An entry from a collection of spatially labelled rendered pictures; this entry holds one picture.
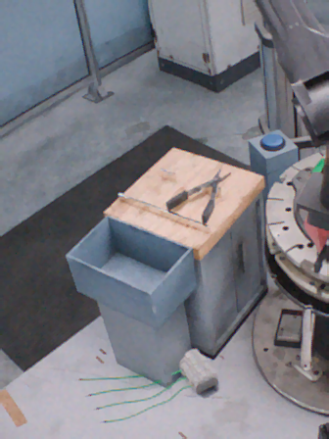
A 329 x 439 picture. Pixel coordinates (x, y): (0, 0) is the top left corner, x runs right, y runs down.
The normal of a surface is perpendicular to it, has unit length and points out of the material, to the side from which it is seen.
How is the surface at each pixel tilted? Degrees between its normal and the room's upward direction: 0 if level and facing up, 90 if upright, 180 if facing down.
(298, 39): 68
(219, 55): 90
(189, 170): 0
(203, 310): 90
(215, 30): 90
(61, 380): 0
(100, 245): 90
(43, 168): 0
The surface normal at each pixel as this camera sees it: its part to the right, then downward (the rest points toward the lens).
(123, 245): -0.58, 0.59
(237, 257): 0.80, 0.30
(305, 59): -0.09, 0.33
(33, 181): -0.14, -0.75
